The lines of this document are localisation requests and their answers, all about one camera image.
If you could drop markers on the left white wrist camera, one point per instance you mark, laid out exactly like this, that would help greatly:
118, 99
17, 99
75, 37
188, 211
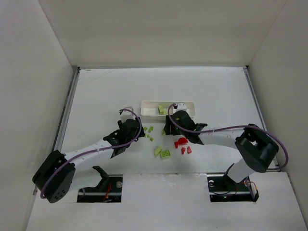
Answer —
126, 114

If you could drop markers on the green 2x2 lego plate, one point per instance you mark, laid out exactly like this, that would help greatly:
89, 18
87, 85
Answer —
165, 154

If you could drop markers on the green curved lego piece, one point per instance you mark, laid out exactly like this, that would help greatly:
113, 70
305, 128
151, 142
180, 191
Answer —
157, 150

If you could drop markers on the red arch lego piece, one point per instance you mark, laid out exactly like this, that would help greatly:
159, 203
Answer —
180, 142

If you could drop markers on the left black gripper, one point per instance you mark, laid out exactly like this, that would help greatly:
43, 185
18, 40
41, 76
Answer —
134, 131

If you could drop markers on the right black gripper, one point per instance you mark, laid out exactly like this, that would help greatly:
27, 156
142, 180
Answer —
170, 127

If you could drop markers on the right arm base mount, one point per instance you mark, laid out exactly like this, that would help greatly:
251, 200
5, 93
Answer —
223, 189

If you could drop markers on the white divided container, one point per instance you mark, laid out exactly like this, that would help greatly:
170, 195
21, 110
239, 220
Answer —
150, 109

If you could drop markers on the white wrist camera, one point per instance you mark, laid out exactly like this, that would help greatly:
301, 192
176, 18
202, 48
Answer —
126, 114
180, 107

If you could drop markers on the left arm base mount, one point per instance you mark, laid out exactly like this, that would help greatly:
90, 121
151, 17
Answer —
107, 190

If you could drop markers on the green 2x2 lego brick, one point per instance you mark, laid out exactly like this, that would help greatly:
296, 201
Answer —
162, 110

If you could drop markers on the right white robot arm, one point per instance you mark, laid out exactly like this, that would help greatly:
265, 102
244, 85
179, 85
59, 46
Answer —
256, 148

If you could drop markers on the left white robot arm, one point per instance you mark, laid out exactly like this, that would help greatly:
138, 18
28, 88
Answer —
60, 173

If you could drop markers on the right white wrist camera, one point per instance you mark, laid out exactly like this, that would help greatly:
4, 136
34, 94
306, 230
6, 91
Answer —
180, 107

